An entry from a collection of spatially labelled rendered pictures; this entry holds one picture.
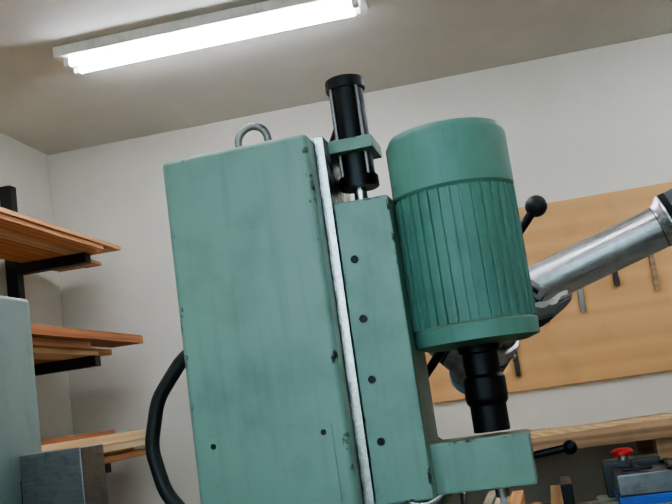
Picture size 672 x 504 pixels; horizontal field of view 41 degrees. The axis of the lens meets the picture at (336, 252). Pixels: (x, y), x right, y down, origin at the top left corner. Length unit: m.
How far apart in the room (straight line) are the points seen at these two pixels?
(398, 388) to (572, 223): 3.42
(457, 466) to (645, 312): 3.38
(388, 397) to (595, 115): 3.63
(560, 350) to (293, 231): 3.38
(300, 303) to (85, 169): 4.03
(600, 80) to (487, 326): 3.66
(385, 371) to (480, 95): 3.61
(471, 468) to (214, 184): 0.53
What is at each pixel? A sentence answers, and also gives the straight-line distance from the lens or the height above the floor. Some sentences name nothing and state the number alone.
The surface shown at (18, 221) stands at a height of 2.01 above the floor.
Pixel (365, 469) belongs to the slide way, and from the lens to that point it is 1.24.
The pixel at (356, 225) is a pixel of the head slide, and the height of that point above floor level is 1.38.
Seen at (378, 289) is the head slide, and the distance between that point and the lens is 1.24.
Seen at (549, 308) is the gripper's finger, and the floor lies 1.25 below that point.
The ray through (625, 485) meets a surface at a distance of 1.26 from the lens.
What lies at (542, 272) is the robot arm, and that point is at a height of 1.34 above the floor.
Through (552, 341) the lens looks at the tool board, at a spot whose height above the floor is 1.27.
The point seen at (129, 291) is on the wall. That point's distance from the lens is 4.97.
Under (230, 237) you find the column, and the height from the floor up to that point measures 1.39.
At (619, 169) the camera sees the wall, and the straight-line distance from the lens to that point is 4.69.
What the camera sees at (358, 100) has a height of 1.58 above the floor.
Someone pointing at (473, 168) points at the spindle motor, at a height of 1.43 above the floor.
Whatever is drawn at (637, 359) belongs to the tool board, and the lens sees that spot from 4.57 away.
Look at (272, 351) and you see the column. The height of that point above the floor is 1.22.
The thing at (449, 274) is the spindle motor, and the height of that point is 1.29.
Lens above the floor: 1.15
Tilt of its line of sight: 9 degrees up
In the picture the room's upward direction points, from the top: 8 degrees counter-clockwise
